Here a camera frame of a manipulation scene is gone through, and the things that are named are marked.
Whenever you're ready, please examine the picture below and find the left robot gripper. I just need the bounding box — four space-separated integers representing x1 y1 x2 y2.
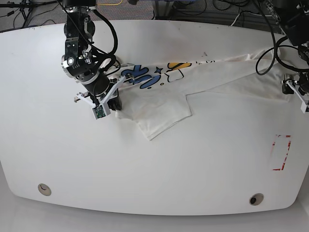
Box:
281 72 309 104

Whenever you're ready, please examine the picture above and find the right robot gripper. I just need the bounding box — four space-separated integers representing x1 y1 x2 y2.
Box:
74 73 134 111

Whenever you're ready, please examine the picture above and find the white printed T-shirt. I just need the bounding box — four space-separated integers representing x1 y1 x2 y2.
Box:
111 50 291 140

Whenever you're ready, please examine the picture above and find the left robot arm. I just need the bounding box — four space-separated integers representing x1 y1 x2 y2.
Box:
264 0 309 113

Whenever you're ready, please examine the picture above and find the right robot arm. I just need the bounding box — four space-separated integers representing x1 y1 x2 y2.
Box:
59 0 122 117

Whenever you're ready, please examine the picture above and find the red tape rectangle marking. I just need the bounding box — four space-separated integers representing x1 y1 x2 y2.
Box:
269 134 292 171

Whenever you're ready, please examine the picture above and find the black tripod stand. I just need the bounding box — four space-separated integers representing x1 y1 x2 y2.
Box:
0 0 58 33

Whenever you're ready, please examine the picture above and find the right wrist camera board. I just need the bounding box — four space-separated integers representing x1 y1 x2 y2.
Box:
92 104 111 120

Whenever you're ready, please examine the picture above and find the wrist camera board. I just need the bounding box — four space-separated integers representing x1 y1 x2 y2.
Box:
92 104 111 120
301 101 309 113

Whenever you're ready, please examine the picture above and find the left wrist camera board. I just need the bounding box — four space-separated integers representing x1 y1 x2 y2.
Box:
301 101 309 113

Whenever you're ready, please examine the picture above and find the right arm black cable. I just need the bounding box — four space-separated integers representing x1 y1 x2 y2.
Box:
93 11 121 75

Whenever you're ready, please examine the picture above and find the yellow cable on floor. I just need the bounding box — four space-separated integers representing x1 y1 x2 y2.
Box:
98 0 124 7

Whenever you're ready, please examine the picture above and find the left table cable grommet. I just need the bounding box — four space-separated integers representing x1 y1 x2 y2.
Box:
38 184 52 196

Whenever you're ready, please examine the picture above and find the table cable grommet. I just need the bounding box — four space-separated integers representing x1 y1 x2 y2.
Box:
38 184 52 196
249 193 264 206

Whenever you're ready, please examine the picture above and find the right table cable grommet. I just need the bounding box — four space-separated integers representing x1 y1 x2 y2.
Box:
249 193 264 206

